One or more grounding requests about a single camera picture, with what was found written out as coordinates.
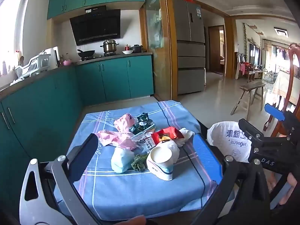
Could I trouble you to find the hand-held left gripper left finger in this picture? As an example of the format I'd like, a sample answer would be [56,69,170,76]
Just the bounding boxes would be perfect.
[19,133,104,225]

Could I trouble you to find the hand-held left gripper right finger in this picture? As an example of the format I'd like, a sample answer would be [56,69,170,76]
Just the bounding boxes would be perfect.
[192,133,271,225]

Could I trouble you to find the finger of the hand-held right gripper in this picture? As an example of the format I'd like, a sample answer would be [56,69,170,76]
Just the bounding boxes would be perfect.
[238,119,265,146]
[264,103,300,134]

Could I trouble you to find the white plastic trash bag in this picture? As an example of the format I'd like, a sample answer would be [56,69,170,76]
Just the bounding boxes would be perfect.
[207,121,255,163]

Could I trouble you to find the red snack packet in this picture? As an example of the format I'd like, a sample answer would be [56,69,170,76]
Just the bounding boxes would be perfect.
[151,127,185,145]

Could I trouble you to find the pink plastic bag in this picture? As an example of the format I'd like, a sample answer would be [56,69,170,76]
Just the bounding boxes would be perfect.
[97,130,139,151]
[114,114,136,132]

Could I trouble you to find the person's right hand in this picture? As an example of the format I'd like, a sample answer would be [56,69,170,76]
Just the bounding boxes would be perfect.
[281,172,300,205]

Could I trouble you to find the white crumpled tissue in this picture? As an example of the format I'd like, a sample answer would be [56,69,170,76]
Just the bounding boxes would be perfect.
[179,128,195,147]

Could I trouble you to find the wooden bench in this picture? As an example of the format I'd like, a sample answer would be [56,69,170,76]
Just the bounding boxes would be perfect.
[231,81,266,115]

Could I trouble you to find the red wooden chair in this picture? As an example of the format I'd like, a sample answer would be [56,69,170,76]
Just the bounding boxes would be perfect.
[264,43,300,137]

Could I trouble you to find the white paper cup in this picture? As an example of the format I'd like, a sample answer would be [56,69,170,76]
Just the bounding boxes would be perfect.
[146,142,180,181]

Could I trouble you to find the green vegetable leaf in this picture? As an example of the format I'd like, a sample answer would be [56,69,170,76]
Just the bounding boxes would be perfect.
[131,154,149,172]

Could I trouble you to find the white printed snack packet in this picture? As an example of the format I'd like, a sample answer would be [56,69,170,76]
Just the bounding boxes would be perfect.
[130,129,156,153]

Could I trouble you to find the blue striped tablecloth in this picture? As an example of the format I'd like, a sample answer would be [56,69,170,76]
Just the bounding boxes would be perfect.
[53,100,218,221]

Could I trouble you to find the dark green snack wrapper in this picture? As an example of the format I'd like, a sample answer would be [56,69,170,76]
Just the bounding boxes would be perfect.
[129,112,156,134]

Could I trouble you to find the ceiling air vent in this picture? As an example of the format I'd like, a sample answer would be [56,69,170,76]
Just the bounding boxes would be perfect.
[274,28,289,37]

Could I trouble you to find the teal lower kitchen cabinets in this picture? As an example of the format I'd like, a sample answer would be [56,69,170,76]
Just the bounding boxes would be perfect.
[0,54,155,216]

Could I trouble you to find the brown wooden door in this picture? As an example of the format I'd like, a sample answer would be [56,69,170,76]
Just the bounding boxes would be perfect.
[208,25,226,74]

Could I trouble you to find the grey refrigerator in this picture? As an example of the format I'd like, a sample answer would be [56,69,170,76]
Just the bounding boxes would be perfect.
[172,0,207,95]

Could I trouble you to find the white dish rack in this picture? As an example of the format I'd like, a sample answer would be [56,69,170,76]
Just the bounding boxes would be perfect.
[14,54,51,79]

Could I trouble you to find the black wok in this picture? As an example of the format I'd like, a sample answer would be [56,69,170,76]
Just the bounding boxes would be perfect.
[77,49,96,59]

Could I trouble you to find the white kitchen appliance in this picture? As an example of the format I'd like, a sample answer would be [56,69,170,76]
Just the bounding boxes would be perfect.
[44,46,59,69]

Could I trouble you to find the wooden framed glass door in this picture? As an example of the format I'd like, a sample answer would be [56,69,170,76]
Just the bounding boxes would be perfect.
[139,0,179,101]

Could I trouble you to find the steel stock pot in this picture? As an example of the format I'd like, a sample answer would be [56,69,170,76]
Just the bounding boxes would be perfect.
[100,39,119,54]

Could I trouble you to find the black range hood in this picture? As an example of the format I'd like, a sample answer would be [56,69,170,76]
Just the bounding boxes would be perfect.
[70,5,122,46]

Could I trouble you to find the kitchen window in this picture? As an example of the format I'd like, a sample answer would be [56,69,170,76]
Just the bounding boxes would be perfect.
[0,0,24,75]

